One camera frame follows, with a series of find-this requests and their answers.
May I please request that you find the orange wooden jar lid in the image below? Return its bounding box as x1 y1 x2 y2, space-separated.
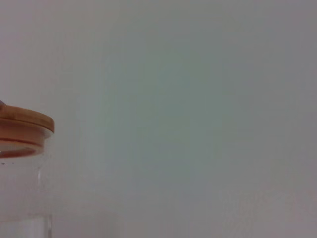
0 100 55 159

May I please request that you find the glass water dispenser jar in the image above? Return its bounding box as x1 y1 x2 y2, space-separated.
0 131 54 238

